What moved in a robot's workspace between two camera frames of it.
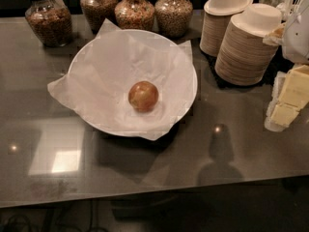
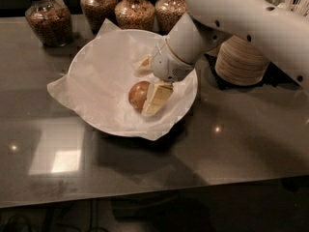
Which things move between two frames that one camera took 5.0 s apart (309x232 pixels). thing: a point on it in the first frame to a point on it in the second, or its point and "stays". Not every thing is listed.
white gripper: [297, 43] to [166, 64]
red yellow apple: [143, 97] stays
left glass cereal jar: [49, 19] stays
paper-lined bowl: [102, 72] stays
